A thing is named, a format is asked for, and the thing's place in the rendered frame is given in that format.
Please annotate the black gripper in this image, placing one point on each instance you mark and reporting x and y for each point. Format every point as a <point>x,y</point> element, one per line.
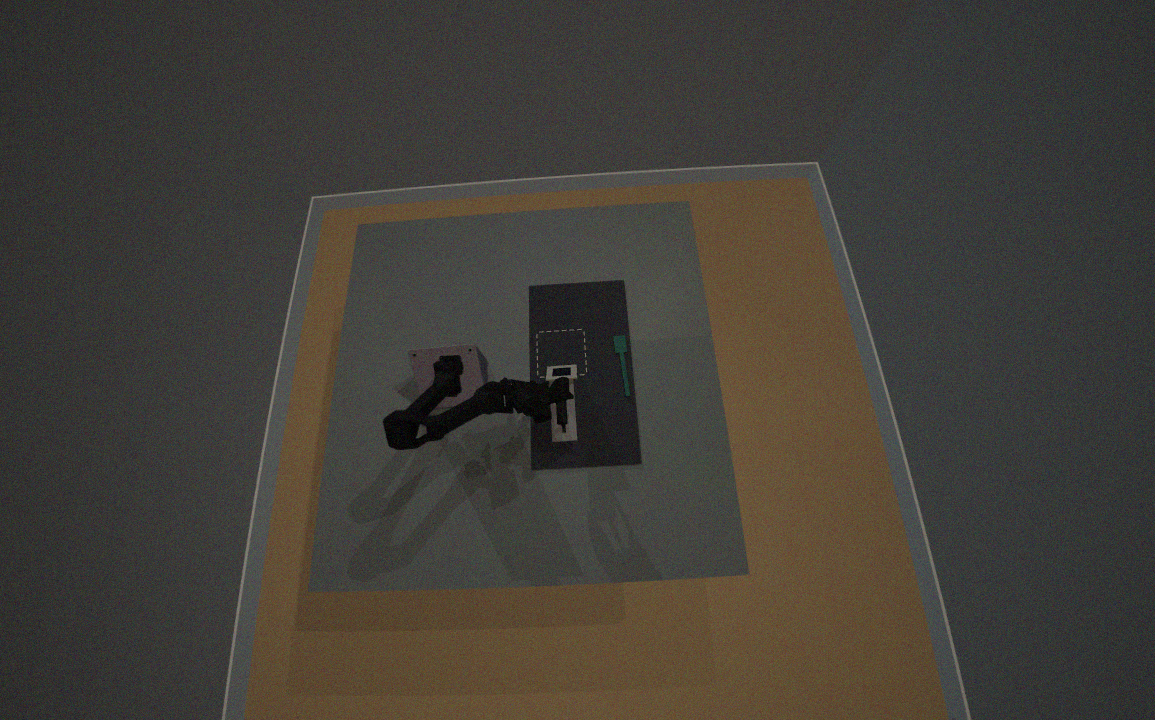
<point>557,392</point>

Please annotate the green flat paddle-shaped tool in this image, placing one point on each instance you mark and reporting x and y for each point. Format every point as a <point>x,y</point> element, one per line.
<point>621,348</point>

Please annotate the beige tile with black rectangle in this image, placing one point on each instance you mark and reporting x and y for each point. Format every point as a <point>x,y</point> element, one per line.
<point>555,372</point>

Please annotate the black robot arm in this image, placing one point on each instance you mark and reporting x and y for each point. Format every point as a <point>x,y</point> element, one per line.
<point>402,426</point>

